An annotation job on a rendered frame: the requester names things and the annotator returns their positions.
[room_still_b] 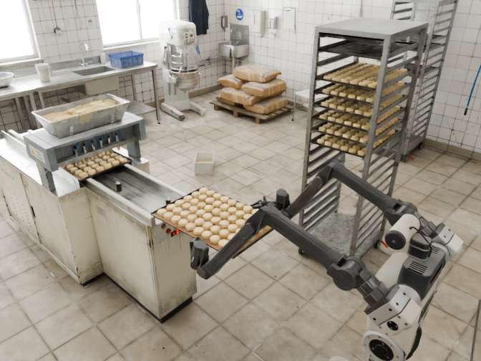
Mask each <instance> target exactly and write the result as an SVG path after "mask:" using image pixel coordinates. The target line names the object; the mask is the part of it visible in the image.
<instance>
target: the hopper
mask: <svg viewBox="0 0 481 361"><path fill-rule="evenodd" d="M99 100H103V101H111V102H114V103H115V104H116V105H115V106H112V107H107V108H104V109H101V110H96V111H94V112H88V113H85V114H83V115H78V116H75V117H70V118H67V119H64V120H59V121H56V122H50V121H48V120H46V119H45V118H46V117H51V116H56V115H58V114H60V113H62V112H64V111H65V112H66V111H68V109H72V108H73V109H76V110H78V109H82V108H83V107H87V106H89V104H90V103H93V102H96V101H99ZM129 103H130V101H127V100H124V99H122V98H119V97H115V96H114V95H110V94H105V95H100V96H96V97H91V98H87V99H84V100H79V101H76V102H71V103H67V104H63V105H58V106H55V107H50V108H47V109H43V110H38V111H35V112H31V113H32V114H33V115H34V116H35V117H36V119H37V120H38V121H39V122H40V123H41V124H42V125H43V127H44V128H45V129H46V131H47V132H48V133H50V134H52V135H53V136H55V137H57V138H59V139H61V138H65V137H68V136H71V135H75V134H78V133H82V132H85V131H88V130H91V129H95V128H97V127H102V126H104V125H109V124H111V123H114V122H118V121H121V120H122V118H123V116H124V114H125V111H126V109H127V107H128V105H129Z"/></svg>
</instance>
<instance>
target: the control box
mask: <svg viewBox="0 0 481 361"><path fill-rule="evenodd" d="M155 224H156V226H155V234H156V240H157V242H158V243H159V244H161V243H162V242H164V241H166V240H168V239H169V238H171V237H173V235H174V234H175V235H176V234H177V229H176V228H173V227H172V226H170V225H168V224H166V223H165V224H166V226H165V228H162V225H163V224H164V222H163V221H161V220H159V221H156V222H155ZM168 229H171V232H170V233H169V234H168V233H167V230H168ZM173 232H174V234H172V233H173ZM180 232H181V231H179V232H178V233H180Z"/></svg>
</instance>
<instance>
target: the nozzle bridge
mask: <svg viewBox="0 0 481 361"><path fill-rule="evenodd" d="M119 129H120V132H119ZM111 132H112V134H111ZM115 133H117V134H118V137H120V138H119V142H116V140H115ZM103 134H104V137H105V143H104V144H103V147H102V148H101V147H100V144H99V138H102V142H104V138H103ZM108 135H109V136H110V139H111V140H112V141H111V145H109V144H108V141H107V136H108ZM94 137H96V141H97V145H96V146H95V150H93V149H92V146H91V140H93V142H94V145H95V138H94ZM23 138H24V142H25V145H26V149H27V152H28V156H29V157H30V158H31V159H32V160H34V161H35V162H36V164H37V168H38V171H39V176H40V179H41V182H42V186H44V187H45V188H46V189H47V190H49V191H50V192H51V191H54V190H56V187H55V184H54V179H53V176H52V172H54V171H56V170H59V167H62V166H63V165H67V164H70V163H73V162H76V161H78V160H81V159H84V158H88V157H90V156H93V155H96V154H98V153H102V152H104V151H107V150H111V149H113V148H116V147H119V146H121V145H125V144H127V152H128V155H131V156H133V157H135V158H140V157H141V154H140V144H139V140H145V139H147V138H146V132H145V121H144V118H141V117H138V116H136V115H133V114H131V113H128V112H125V114H124V116H123V118H122V120H120V121H118V122H114V123H111V124H109V125H104V126H102V127H97V128H95V129H91V130H88V131H85V132H82V133H78V134H75V135H71V136H68V137H65V138H61V139H59V138H57V137H55V136H53V135H52V134H50V133H48V132H47V131H46V129H44V130H40V131H36V132H34V133H29V134H26V135H23ZM86 140H87V142H86ZM77 143H78V144H79V152H78V156H76V155H75V154H74V146H75V145H76V148H77V151H78V145H77ZM82 143H84V144H85V145H86V148H87V143H88V149H87V152H86V153H84V151H83V147H82V146H83V144H82Z"/></svg>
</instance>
